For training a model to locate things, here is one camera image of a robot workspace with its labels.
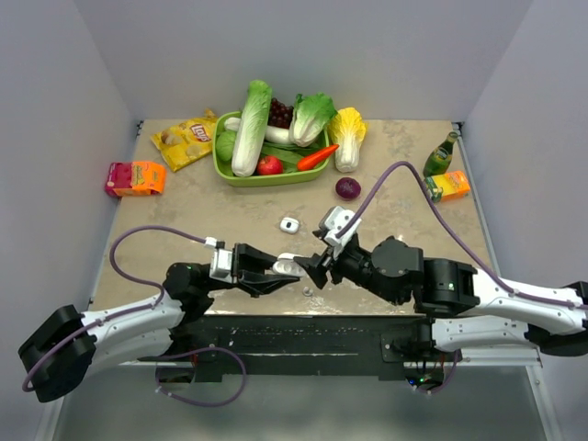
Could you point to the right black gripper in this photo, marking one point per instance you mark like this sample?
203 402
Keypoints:
316 267

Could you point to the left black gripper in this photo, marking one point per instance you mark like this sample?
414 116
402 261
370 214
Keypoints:
248 258

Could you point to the white gold-rimmed charging case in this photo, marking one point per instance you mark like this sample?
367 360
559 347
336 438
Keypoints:
289 225

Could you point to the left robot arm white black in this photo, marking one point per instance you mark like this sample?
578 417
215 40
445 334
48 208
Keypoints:
70 344

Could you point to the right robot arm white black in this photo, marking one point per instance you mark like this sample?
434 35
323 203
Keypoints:
466 305

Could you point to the purple onion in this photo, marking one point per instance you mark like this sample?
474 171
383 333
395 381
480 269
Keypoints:
347 188

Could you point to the green plastic tray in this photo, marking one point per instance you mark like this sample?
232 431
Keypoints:
290 176

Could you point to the orange carrot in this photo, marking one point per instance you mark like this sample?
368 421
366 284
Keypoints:
309 162

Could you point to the red apple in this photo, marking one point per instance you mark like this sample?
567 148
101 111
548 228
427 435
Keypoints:
269 165

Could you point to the green leafy vegetable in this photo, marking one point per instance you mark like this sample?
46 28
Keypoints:
288 155

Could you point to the long napa cabbage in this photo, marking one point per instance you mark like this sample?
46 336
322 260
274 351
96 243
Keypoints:
252 129

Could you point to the green round vegetable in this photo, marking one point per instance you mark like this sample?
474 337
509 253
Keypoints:
225 144

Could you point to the white radish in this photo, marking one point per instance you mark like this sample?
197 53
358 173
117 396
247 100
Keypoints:
273 134

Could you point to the yellow cabbage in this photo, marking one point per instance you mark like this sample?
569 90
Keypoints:
348 130

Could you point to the yellow Lays chips bag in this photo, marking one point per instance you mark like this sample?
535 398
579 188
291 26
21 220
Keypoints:
186 142

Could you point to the green lettuce head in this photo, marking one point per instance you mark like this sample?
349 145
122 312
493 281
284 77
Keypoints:
311 114

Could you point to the dark purple grapes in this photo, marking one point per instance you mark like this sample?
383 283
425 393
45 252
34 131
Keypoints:
280 115

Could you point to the pink orange snack box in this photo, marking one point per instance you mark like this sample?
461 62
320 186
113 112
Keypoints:
135 179

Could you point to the orange green juice carton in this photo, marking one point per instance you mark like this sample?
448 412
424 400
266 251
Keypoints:
448 186

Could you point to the green glass bottle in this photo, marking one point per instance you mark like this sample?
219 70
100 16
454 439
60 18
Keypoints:
440 158

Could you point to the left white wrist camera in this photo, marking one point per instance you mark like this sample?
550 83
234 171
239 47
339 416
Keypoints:
221 263

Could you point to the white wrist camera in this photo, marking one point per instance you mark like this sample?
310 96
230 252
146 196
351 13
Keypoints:
221 263
337 227

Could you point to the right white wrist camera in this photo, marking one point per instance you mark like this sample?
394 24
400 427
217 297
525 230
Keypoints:
337 227

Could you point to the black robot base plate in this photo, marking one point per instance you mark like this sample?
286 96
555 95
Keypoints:
385 347

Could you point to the aluminium frame rail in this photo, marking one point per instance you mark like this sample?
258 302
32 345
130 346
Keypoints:
500 356

